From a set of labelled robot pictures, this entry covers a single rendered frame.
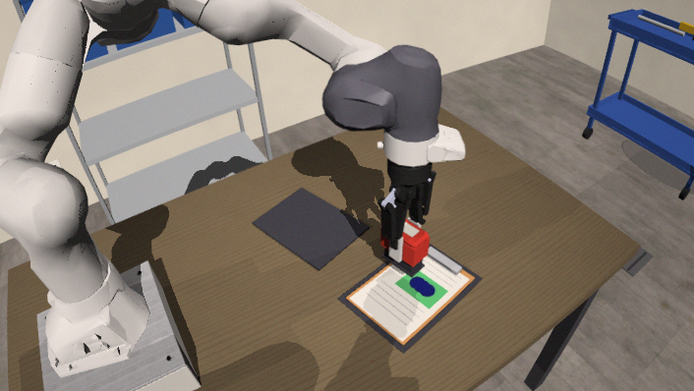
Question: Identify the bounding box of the red self-inking stamp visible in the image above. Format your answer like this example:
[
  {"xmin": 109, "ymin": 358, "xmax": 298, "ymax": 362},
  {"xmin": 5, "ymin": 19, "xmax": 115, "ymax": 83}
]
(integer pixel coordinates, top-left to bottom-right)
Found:
[{"xmin": 380, "ymin": 219, "xmax": 430, "ymax": 278}]

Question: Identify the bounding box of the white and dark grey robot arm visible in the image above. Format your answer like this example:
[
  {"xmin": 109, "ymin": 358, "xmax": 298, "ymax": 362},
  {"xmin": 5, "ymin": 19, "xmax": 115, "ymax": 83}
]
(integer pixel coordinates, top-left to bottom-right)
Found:
[{"xmin": 0, "ymin": 0, "xmax": 466, "ymax": 377}]

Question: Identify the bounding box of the dark blue ink mark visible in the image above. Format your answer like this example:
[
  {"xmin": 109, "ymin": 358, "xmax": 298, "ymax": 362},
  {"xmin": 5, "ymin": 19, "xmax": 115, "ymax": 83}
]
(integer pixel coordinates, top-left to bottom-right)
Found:
[
  {"xmin": 415, "ymin": 280, "xmax": 430, "ymax": 293},
  {"xmin": 420, "ymin": 284, "xmax": 435, "ymax": 297},
  {"xmin": 410, "ymin": 277, "xmax": 425, "ymax": 289}
]

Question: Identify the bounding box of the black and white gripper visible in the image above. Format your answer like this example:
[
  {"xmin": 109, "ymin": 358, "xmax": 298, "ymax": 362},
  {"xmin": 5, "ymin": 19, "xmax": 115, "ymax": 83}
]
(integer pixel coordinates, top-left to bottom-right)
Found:
[{"xmin": 377, "ymin": 158, "xmax": 436, "ymax": 262}]

